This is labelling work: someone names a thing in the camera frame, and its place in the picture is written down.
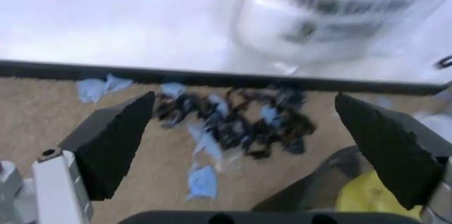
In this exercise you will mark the yellow crumpled item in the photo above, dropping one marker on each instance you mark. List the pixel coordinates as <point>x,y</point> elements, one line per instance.
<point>367,195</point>

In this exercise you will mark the dark tangled scrap pile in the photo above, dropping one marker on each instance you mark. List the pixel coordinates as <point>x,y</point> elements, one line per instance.
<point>240,126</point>

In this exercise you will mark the grey round container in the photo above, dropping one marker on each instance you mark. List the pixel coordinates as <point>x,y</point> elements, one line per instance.
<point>335,165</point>

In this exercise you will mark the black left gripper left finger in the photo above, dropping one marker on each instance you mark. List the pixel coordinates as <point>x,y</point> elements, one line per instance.
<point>106,144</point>

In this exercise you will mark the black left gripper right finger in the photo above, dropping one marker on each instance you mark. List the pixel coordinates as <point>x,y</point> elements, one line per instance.
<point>385,150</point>

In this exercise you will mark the blue paper scrap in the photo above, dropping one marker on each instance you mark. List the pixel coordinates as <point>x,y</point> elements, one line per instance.
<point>269,115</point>
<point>95,89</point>
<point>202,181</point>

